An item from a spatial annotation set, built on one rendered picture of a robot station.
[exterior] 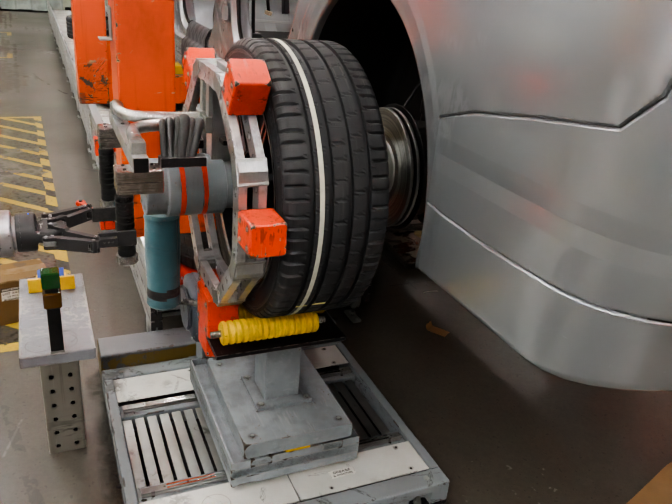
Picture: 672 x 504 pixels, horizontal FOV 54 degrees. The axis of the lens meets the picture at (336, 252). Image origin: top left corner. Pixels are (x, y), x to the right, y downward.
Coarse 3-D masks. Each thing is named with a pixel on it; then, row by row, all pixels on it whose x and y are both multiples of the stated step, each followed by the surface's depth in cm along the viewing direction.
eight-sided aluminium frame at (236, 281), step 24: (192, 72) 159; (216, 72) 138; (192, 96) 162; (240, 144) 132; (240, 168) 130; (264, 168) 132; (240, 192) 131; (264, 192) 133; (192, 216) 177; (192, 240) 178; (216, 240) 177; (216, 264) 174; (240, 264) 137; (264, 264) 140; (216, 288) 157; (240, 288) 153
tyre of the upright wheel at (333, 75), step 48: (240, 48) 149; (336, 48) 149; (288, 96) 133; (336, 96) 138; (288, 144) 130; (336, 144) 134; (384, 144) 138; (288, 192) 130; (336, 192) 134; (384, 192) 138; (288, 240) 134; (336, 240) 137; (384, 240) 144; (288, 288) 141; (336, 288) 148
